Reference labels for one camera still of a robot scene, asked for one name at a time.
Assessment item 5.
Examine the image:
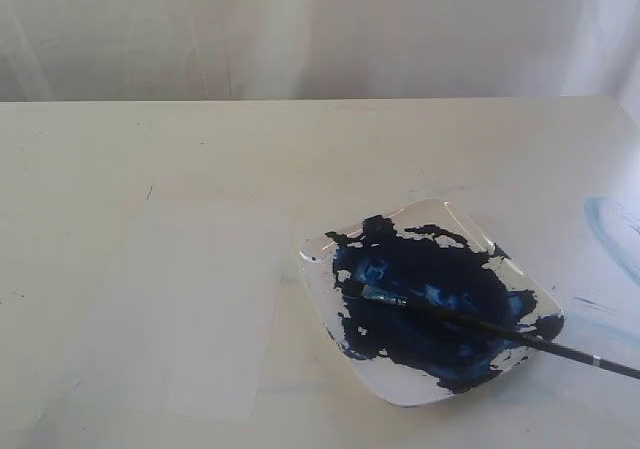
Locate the black paintbrush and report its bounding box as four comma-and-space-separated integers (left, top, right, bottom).
341, 280, 639, 380

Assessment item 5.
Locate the white paper sheet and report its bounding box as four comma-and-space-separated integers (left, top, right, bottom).
61, 200, 290, 420

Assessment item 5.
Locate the white backdrop cloth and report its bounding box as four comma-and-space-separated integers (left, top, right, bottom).
0, 0, 640, 103

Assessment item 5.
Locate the white square paint plate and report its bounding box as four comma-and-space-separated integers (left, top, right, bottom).
299, 199, 564, 406

